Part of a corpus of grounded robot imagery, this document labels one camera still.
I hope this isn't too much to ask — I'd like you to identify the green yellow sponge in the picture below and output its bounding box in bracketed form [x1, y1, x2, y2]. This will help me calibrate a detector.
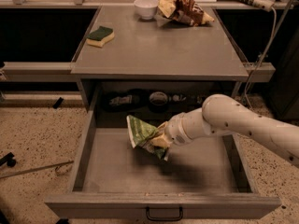
[86, 26, 115, 48]

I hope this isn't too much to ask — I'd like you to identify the green jalapeno chip bag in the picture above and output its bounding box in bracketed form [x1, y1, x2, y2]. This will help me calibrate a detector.
[126, 115, 169, 161]

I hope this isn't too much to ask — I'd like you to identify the thin metal rod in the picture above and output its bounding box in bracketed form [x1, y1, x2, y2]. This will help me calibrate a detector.
[0, 161, 74, 179]

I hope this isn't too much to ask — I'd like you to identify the grey horizontal rail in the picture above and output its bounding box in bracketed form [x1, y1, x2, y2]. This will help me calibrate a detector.
[1, 62, 76, 82]

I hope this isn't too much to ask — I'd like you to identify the black caster wheel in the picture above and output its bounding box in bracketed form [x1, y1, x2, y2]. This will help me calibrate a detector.
[0, 152, 16, 167]

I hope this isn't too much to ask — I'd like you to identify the white bowl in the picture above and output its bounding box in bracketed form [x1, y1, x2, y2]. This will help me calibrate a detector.
[134, 0, 159, 20]

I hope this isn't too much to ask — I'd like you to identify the brown yellow chip bag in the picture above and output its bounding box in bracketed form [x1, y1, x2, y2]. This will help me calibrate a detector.
[158, 0, 214, 27]

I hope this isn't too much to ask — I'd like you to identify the black bag inside cabinet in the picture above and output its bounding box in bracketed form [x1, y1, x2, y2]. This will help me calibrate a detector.
[101, 89, 148, 112]

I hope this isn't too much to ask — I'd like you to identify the open grey top drawer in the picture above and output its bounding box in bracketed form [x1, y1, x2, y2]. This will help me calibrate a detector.
[44, 79, 282, 220]

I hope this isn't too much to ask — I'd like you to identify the grey drawer cabinet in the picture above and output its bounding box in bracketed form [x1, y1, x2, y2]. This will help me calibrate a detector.
[70, 4, 249, 110]

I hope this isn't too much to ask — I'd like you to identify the black tape roll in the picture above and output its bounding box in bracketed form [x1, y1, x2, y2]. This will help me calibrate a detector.
[149, 91, 168, 112]

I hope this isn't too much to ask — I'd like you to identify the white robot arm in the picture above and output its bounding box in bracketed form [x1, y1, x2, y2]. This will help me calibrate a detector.
[151, 94, 299, 167]

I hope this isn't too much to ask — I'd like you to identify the white cable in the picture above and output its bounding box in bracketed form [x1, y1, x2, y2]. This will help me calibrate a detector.
[242, 7, 278, 110]

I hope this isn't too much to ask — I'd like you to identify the black drawer handle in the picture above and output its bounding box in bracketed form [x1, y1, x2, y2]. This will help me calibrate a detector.
[146, 207, 184, 222]

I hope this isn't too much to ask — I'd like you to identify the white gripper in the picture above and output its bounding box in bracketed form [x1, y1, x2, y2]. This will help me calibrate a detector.
[151, 113, 192, 148]

